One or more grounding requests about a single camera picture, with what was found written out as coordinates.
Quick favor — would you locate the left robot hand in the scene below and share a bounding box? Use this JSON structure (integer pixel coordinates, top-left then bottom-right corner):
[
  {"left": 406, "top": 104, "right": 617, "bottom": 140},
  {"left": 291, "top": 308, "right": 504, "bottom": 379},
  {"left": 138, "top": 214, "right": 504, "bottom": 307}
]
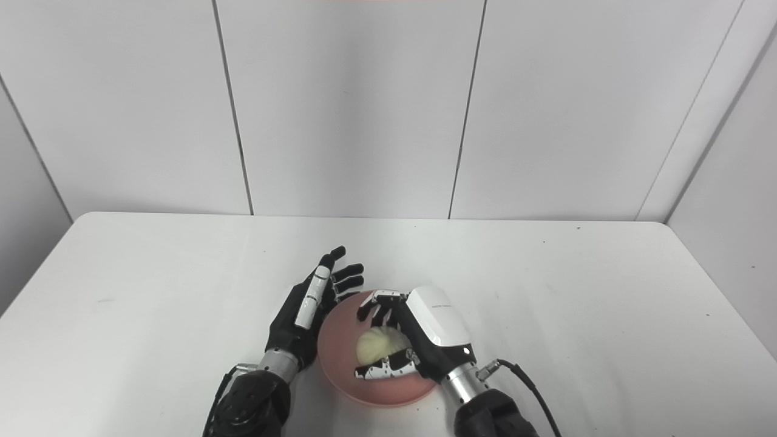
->
[{"left": 265, "top": 245, "right": 365, "bottom": 369}]

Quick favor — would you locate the cream steamed bun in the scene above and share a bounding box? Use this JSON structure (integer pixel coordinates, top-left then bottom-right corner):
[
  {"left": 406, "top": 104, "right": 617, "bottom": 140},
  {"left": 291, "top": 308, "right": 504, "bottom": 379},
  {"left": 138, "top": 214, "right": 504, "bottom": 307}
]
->
[{"left": 356, "top": 326, "right": 412, "bottom": 367}]

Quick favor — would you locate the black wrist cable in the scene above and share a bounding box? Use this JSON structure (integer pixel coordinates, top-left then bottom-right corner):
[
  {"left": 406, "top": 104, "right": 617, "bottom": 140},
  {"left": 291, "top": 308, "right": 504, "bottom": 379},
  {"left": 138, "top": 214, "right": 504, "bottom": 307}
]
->
[
  {"left": 203, "top": 364, "right": 259, "bottom": 437},
  {"left": 477, "top": 359, "right": 562, "bottom": 437}
]

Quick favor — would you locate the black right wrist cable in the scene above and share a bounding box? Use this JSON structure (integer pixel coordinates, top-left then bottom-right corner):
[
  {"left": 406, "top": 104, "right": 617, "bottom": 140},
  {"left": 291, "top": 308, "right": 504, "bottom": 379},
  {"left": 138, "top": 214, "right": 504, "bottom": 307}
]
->
[{"left": 477, "top": 359, "right": 562, "bottom": 437}]

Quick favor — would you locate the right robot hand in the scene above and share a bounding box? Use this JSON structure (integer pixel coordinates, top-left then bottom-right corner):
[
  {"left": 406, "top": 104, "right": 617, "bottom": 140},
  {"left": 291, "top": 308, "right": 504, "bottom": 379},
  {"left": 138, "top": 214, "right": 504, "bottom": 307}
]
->
[{"left": 355, "top": 286, "right": 478, "bottom": 385}]

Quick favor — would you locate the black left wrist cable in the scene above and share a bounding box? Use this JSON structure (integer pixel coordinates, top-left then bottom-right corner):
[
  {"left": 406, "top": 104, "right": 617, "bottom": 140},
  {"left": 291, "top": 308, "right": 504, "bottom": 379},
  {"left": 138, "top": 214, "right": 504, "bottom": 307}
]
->
[{"left": 203, "top": 364, "right": 259, "bottom": 437}]

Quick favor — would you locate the pink round plate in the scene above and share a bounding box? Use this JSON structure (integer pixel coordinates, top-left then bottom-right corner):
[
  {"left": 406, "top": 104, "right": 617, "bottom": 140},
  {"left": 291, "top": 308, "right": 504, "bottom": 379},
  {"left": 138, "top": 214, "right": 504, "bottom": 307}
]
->
[{"left": 317, "top": 290, "right": 439, "bottom": 407}]

